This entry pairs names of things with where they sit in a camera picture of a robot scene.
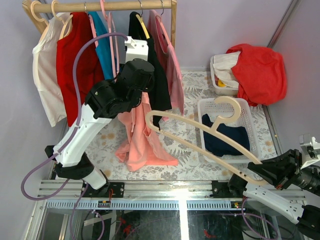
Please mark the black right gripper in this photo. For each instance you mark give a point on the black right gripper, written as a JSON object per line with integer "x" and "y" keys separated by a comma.
{"x": 290, "y": 170}

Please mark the salmon pink t-shirt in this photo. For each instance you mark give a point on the salmon pink t-shirt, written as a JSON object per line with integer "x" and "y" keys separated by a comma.
{"x": 142, "y": 146}

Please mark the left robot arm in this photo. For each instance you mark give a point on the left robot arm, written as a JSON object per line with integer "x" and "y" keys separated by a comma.
{"x": 103, "y": 103}

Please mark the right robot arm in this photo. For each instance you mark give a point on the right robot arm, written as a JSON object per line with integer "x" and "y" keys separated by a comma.
{"x": 305, "y": 217}

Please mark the orange-red t-shirt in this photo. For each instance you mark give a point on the orange-red t-shirt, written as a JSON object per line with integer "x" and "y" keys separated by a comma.
{"x": 260, "y": 72}

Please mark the black hanging t-shirt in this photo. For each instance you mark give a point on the black hanging t-shirt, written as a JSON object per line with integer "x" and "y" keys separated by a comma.
{"x": 159, "y": 96}

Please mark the pink hanging t-shirt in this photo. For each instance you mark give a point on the pink hanging t-shirt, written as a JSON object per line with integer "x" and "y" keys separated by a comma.
{"x": 171, "y": 66}

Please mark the yellow hanger with black shirt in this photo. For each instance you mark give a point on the yellow hanger with black shirt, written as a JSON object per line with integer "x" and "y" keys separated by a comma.
{"x": 140, "y": 19}

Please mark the blue hanging t-shirt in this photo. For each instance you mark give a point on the blue hanging t-shirt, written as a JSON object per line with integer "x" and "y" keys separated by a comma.
{"x": 102, "y": 47}

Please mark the pink hanger with blue shirt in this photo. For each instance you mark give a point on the pink hanger with blue shirt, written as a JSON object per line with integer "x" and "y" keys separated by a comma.
{"x": 92, "y": 25}

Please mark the white hanging t-shirt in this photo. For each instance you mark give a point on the white hanging t-shirt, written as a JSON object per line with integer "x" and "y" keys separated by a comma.
{"x": 44, "y": 72}

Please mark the beige hanger with red shirt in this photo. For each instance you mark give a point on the beige hanger with red shirt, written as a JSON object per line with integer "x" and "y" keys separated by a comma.
{"x": 66, "y": 23}

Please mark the small white laundry basket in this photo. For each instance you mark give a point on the small white laundry basket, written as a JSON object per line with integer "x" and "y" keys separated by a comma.
{"x": 226, "y": 91}

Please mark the white perforated plastic basket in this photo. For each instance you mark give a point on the white perforated plastic basket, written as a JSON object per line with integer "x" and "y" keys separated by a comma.
{"x": 226, "y": 110}

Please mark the yellow object in basket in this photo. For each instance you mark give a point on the yellow object in basket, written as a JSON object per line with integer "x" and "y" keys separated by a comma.
{"x": 220, "y": 84}

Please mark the white garment in basket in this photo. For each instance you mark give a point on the white garment in basket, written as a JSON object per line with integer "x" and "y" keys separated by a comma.
{"x": 223, "y": 64}

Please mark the wooden clothes rack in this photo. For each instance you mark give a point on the wooden clothes rack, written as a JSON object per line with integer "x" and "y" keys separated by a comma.
{"x": 45, "y": 8}

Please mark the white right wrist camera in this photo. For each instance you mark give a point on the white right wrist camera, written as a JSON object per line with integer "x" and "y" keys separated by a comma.
{"x": 310, "y": 150}

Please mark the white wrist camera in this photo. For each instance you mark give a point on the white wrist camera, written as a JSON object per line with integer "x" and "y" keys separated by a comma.
{"x": 310, "y": 150}
{"x": 136, "y": 49}

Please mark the grey slotted cable duct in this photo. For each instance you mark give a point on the grey slotted cable duct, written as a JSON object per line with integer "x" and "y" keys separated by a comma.
{"x": 212, "y": 205}

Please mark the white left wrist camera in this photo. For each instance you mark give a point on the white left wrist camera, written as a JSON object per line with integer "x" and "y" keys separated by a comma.
{"x": 136, "y": 49}

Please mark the aluminium frame rail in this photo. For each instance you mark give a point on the aluminium frame rail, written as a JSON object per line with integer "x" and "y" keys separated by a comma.
{"x": 154, "y": 190}

